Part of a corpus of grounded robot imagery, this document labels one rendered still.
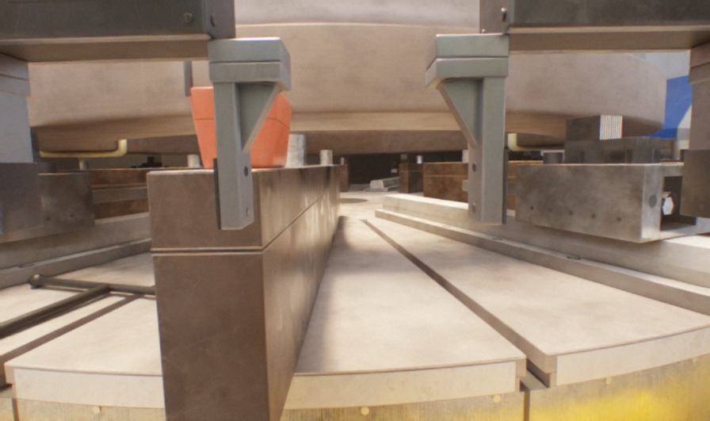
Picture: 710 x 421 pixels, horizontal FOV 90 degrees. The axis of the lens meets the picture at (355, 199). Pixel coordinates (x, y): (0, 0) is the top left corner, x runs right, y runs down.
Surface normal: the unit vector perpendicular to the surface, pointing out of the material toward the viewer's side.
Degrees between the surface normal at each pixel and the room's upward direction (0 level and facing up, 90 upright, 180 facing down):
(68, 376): 90
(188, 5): 90
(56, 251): 90
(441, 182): 90
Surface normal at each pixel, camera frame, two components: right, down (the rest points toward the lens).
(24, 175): 1.00, -0.02
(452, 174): -0.71, 0.08
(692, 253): -0.88, -0.26
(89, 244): 0.92, 0.02
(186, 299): 0.00, 0.10
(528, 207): -0.93, 0.05
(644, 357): 0.25, 0.09
